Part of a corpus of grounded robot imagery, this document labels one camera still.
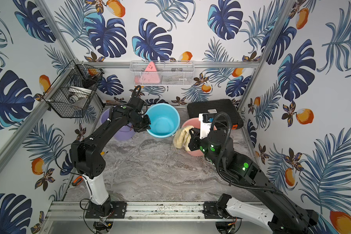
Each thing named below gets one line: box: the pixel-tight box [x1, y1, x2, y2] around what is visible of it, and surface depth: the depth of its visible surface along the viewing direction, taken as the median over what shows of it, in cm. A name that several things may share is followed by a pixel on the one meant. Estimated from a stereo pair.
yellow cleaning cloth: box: [173, 125, 195, 152], surface depth 64 cm
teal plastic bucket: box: [145, 102, 181, 139], surface depth 90 cm
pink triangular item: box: [134, 61, 161, 85], surface depth 92 cm
